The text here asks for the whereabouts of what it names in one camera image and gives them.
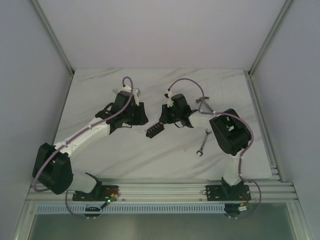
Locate slotted cable duct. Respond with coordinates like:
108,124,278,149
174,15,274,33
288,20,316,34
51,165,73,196
35,203,226,215

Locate black handled claw hammer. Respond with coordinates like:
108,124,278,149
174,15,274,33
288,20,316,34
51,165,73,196
195,96,214,112

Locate left aluminium frame post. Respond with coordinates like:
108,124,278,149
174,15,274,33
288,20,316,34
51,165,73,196
29,0,75,77

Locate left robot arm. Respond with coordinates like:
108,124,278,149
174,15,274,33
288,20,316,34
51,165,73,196
32,88,148,201

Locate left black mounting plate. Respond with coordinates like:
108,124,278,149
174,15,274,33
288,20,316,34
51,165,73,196
72,185,119,202

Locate aluminium frame post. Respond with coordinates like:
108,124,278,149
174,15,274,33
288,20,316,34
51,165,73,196
248,0,295,77
29,0,75,77

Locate black mounting plate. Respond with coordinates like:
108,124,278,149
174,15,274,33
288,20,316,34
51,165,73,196
205,182,252,202
72,185,119,202

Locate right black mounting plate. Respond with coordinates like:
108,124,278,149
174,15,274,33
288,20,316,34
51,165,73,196
205,182,252,202

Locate clear plastic fuse box cover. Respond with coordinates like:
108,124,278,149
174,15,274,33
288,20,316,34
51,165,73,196
137,124,149,135

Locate black fuse box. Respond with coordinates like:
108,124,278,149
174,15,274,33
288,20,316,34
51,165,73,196
145,122,165,139

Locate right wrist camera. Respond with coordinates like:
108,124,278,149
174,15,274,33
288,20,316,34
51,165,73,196
164,89,175,108

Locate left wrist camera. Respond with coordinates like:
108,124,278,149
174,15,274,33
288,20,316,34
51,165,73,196
122,85,141,106

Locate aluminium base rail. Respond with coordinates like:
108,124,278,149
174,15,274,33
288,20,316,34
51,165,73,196
27,176,298,205

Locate silver combination wrench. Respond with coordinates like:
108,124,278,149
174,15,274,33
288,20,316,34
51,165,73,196
196,129,212,157

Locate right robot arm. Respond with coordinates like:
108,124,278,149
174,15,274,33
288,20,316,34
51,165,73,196
159,91,254,200

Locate right aluminium frame post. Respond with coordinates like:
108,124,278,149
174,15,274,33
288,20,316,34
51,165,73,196
248,0,295,77

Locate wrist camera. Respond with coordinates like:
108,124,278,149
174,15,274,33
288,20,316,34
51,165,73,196
164,89,175,108
122,85,141,106

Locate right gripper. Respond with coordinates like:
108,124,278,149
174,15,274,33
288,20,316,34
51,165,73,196
159,103,181,125

